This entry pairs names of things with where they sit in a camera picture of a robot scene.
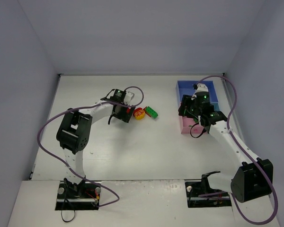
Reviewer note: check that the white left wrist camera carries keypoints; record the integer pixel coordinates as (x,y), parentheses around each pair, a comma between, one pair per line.
(128,96)

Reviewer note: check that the long green lego brick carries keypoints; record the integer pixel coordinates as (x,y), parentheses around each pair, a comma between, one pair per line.
(150,112)

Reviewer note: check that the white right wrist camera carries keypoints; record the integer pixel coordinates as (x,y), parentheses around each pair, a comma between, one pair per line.
(199,87)

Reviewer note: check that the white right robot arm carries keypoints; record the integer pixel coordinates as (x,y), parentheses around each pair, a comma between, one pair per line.
(250,175)

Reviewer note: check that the yellow butterfly lego piece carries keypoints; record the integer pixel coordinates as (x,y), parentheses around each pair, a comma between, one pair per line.
(139,113)

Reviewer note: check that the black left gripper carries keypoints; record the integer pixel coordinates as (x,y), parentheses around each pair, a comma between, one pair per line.
(123,114)

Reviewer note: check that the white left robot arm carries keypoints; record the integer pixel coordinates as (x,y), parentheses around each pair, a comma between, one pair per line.
(74,131)

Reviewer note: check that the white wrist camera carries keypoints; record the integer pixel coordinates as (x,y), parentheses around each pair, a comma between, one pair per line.
(128,96)
(199,87)

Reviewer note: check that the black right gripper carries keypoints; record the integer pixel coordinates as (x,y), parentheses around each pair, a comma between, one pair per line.
(184,107)

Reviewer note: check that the red yellow green stack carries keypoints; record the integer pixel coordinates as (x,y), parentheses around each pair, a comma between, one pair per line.
(129,110)

